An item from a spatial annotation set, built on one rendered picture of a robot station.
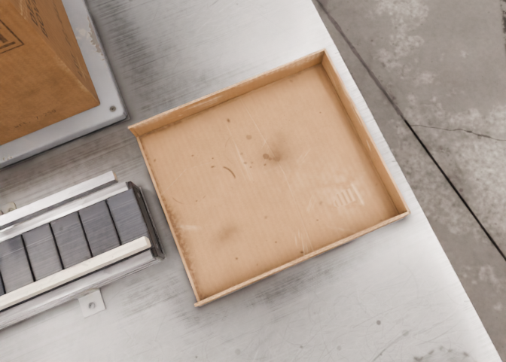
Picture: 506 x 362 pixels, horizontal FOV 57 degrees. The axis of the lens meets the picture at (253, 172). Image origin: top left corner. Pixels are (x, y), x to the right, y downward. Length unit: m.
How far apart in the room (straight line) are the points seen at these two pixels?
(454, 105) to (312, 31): 1.02
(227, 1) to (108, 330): 0.52
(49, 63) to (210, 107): 0.23
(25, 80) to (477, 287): 1.35
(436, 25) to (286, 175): 1.26
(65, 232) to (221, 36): 0.37
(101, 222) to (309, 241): 0.27
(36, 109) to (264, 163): 0.31
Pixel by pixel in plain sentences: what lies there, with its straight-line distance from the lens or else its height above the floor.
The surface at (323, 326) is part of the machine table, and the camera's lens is 0.64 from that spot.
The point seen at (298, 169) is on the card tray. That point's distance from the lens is 0.66.
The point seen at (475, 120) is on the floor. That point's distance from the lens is 1.72.
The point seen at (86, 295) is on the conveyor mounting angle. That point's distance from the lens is 0.68.
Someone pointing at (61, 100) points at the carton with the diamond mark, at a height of 0.90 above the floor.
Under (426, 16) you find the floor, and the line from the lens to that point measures 1.84.
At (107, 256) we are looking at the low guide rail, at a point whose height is 0.91.
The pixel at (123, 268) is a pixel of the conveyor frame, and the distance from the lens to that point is 0.62.
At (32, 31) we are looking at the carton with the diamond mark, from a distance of 0.56.
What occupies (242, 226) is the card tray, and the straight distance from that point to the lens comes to 0.64.
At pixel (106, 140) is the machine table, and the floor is 0.83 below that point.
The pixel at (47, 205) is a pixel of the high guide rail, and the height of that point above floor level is 0.96.
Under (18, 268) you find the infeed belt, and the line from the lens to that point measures 0.67.
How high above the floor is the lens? 1.47
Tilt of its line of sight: 75 degrees down
